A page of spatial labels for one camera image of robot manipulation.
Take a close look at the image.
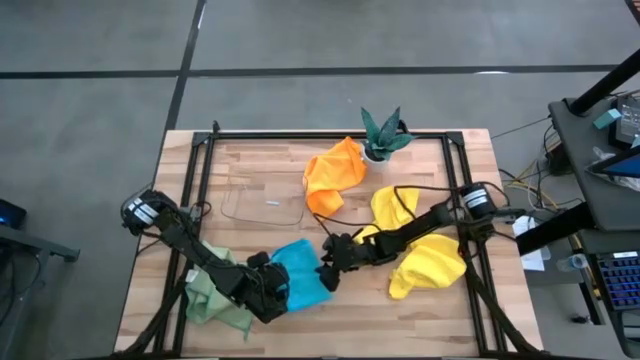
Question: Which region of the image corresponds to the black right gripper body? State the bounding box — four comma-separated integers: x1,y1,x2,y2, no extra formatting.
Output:
327,234,384,276

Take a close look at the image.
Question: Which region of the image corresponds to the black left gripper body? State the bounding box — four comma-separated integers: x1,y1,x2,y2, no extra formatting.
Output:
232,267,291,311

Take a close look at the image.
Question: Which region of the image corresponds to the blue microfiber towel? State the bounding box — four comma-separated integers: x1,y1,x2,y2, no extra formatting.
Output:
269,238,335,313

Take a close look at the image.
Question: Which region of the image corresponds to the green microfiber towel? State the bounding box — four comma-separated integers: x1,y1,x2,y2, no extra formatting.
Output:
183,240,257,342

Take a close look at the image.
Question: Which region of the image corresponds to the orange microfiber towel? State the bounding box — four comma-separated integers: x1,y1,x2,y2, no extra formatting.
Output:
302,135,370,220

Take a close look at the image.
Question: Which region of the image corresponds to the yellow microfiber towel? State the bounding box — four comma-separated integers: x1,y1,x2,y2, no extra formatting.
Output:
388,233,468,301
352,185,421,246

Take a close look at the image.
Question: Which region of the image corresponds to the clear plastic bin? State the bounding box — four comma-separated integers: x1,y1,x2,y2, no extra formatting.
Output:
219,174,307,228

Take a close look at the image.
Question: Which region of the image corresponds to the snake plant in white pot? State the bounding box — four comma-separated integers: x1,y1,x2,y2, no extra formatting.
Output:
358,105,417,174

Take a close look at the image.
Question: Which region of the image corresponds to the white paper on floor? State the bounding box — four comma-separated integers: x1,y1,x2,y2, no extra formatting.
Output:
512,214,552,273

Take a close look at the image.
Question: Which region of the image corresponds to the clear water bottle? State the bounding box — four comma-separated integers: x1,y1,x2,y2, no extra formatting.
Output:
555,252,592,274

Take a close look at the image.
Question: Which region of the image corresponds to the black side table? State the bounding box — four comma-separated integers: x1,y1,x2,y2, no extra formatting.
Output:
0,222,81,346

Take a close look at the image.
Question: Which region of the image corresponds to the black computer desk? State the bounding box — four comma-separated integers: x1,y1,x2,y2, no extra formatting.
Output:
514,94,640,359

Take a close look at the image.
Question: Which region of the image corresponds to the black device with blue light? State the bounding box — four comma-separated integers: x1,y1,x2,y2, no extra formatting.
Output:
0,198,28,230

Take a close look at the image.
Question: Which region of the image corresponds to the black keyboard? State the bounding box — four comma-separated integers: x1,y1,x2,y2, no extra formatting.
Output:
596,251,640,312

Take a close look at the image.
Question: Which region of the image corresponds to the black tablet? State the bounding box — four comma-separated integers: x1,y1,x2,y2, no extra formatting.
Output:
584,144,640,179

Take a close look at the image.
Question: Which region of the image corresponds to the small teal box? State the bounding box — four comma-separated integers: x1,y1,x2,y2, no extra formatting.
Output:
592,107,623,131

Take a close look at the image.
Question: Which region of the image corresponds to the black desk pole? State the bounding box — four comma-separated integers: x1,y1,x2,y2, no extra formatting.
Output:
569,48,640,117

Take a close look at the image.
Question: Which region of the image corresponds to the black aluminium table frame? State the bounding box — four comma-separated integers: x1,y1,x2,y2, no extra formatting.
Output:
112,119,544,359

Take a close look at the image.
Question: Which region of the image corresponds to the black floor cable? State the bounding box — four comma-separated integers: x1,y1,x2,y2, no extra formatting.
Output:
491,116,552,141

